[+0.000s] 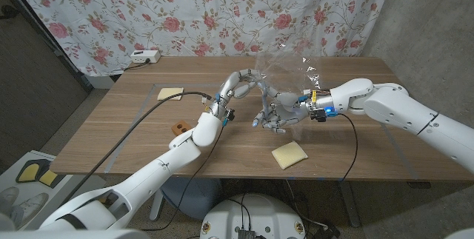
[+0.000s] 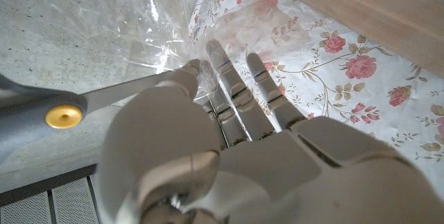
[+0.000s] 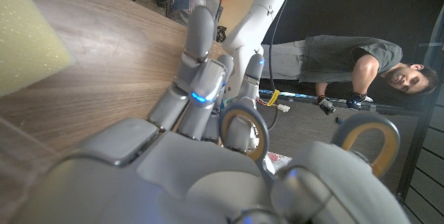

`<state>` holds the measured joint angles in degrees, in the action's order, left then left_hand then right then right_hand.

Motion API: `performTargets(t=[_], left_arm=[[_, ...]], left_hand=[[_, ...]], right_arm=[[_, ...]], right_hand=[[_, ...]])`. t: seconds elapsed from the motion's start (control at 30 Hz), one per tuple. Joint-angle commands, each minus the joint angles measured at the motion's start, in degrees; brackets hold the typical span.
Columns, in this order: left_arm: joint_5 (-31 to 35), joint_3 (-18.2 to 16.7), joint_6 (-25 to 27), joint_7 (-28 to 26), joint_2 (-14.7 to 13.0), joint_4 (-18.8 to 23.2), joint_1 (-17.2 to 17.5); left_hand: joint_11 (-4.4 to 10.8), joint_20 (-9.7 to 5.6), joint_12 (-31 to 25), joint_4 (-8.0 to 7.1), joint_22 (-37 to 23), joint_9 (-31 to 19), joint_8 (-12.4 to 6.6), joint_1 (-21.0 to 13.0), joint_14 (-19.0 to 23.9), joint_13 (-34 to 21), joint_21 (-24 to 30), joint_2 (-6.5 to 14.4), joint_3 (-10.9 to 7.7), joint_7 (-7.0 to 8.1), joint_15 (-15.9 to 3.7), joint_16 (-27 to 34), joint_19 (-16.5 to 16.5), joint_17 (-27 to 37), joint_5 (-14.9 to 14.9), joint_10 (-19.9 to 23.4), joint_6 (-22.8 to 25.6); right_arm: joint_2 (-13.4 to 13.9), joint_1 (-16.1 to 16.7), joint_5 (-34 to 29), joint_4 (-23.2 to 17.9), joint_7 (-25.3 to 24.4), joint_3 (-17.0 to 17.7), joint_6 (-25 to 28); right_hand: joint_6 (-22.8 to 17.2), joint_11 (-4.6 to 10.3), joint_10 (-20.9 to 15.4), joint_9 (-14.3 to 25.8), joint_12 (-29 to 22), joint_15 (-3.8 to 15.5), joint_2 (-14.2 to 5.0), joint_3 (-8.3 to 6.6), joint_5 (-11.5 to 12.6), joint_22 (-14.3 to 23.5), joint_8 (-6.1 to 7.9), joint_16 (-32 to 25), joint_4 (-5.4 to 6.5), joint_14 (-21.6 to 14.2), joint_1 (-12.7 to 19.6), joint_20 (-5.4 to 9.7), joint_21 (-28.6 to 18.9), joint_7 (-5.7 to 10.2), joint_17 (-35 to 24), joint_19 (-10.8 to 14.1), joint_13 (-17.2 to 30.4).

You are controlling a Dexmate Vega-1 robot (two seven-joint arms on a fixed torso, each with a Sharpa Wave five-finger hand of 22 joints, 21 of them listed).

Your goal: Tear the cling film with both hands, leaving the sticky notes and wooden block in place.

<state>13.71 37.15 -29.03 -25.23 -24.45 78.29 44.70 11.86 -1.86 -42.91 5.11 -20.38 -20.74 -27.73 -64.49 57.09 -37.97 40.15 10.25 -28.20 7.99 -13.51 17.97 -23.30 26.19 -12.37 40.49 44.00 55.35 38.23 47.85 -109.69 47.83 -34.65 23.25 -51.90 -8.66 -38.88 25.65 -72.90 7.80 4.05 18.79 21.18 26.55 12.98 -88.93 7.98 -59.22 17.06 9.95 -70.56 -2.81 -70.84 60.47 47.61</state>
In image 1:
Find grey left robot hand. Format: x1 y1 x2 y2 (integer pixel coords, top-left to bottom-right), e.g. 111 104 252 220
210 68 267 121

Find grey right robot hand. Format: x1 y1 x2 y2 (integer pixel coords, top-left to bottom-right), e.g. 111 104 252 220
252 90 335 135

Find grey yellow handled scissors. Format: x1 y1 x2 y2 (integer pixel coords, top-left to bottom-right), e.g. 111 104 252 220
258 79 278 122

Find transparent cling film sheet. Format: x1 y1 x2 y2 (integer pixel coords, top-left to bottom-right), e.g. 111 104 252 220
253 46 324 140

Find brown wooden block with holes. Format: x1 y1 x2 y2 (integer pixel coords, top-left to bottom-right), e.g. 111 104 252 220
171 120 193 137

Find yellow sponge near front edge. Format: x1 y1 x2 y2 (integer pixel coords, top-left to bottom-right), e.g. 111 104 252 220
271 141 309 171

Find yellow sponge at left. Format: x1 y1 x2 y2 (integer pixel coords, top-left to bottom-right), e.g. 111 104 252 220
156 87 185 101

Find white power strip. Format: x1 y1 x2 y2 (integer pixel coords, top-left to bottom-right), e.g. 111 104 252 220
130 49 161 64

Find floral backdrop cloth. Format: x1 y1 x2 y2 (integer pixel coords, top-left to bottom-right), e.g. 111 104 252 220
5 0 397 77

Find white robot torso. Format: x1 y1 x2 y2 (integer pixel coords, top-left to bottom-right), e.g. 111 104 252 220
199 193 307 239

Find grey metal table leg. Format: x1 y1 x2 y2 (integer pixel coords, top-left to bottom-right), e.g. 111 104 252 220
338 179 362 228
152 190 164 221

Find blue grey round stool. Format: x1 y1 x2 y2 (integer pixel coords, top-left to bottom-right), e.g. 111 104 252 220
161 177 223 221

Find black power adapter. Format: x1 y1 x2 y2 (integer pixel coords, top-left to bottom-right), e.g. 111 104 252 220
313 220 341 239

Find white mat with yellow marks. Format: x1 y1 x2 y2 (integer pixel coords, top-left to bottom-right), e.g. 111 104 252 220
0 149 75 199

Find white shoe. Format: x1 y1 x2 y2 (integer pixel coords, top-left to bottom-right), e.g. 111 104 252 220
10 192 49 229
0 186 19 210

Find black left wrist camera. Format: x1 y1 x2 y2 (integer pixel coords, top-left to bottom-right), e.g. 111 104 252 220
221 108 236 127

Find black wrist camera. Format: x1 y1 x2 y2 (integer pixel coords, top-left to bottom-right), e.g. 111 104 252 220
310 107 338 124
221 108 236 127

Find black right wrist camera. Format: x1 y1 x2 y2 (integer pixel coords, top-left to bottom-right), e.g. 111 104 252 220
310 107 338 124

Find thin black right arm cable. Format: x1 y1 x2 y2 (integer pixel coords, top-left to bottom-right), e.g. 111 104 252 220
338 112 359 184

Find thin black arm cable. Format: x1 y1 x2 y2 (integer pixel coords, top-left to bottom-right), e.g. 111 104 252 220
141 124 226 232
338 112 359 184

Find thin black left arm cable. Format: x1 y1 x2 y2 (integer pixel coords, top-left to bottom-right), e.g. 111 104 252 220
141 124 226 232

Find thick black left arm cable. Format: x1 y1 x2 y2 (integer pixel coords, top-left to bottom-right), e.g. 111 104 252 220
58 90 215 207

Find black power strip cord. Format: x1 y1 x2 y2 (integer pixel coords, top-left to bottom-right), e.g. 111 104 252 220
124 59 151 72

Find black torso cable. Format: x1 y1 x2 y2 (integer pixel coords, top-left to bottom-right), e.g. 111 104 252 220
226 193 253 231

